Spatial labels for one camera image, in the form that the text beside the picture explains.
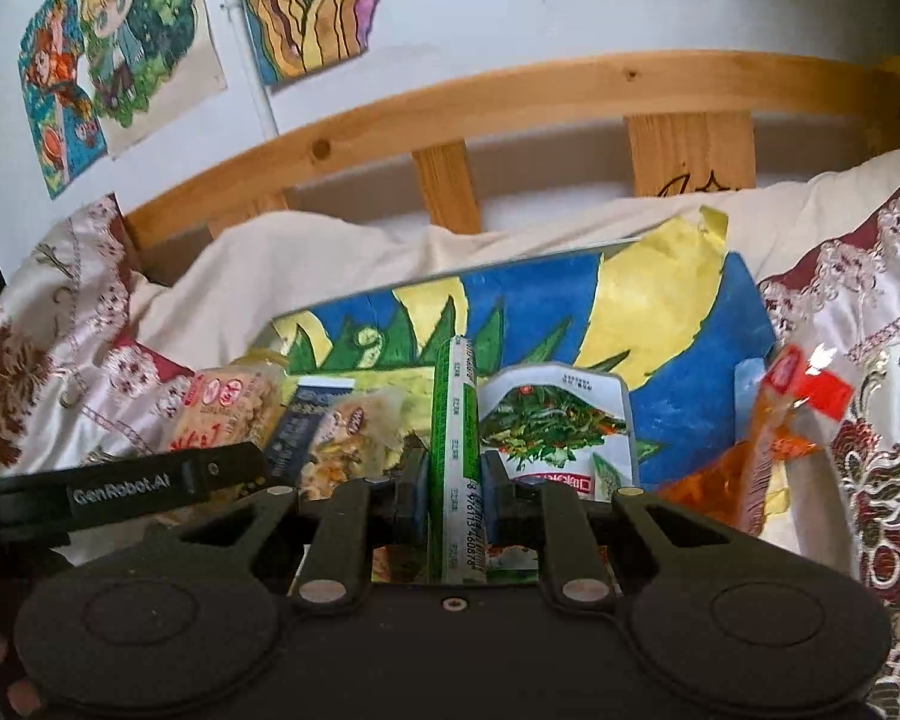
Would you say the nut mix bar packet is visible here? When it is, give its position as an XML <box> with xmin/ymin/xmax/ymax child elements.
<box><xmin>297</xmin><ymin>387</ymin><xmax>406</xmax><ymax>500</ymax></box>

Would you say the green white stick packet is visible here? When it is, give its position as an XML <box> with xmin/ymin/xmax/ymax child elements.
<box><xmin>429</xmin><ymin>335</ymin><xmax>487</xmax><ymax>585</ymax></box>

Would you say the white green pickle packet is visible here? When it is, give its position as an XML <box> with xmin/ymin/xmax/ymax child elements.
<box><xmin>478</xmin><ymin>362</ymin><xmax>639</xmax><ymax>502</ymax></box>

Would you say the dark blue milk powder box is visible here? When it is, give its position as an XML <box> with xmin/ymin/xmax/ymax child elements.
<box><xmin>265</xmin><ymin>376</ymin><xmax>356</xmax><ymax>484</ymax></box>

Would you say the rice cracker snack bag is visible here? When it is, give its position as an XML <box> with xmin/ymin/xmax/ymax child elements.
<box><xmin>167</xmin><ymin>349</ymin><xmax>287</xmax><ymax>452</ymax></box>

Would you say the orange red sauce packet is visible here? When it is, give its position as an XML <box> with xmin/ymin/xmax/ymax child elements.
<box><xmin>658</xmin><ymin>341</ymin><xmax>860</xmax><ymax>535</ymax></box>

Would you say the floral satin bed cover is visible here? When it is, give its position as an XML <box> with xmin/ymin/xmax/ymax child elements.
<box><xmin>0</xmin><ymin>195</ymin><xmax>900</xmax><ymax>718</ymax></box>

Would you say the grey tray with painted lining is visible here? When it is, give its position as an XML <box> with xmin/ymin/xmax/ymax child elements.
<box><xmin>255</xmin><ymin>215</ymin><xmax>774</xmax><ymax>488</ymax></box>

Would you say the cream blanket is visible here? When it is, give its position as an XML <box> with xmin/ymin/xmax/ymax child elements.
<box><xmin>130</xmin><ymin>149</ymin><xmax>900</xmax><ymax>371</ymax></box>

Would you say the orange hair girl drawing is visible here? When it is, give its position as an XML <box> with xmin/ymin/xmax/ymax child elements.
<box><xmin>17</xmin><ymin>0</ymin><xmax>107</xmax><ymax>199</ymax></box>

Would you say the blond boy drawing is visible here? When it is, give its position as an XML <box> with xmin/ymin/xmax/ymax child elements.
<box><xmin>77</xmin><ymin>0</ymin><xmax>227</xmax><ymax>156</ymax></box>

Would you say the white wall pipe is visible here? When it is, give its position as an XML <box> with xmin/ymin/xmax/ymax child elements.
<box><xmin>221</xmin><ymin>0</ymin><xmax>279</xmax><ymax>142</ymax></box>

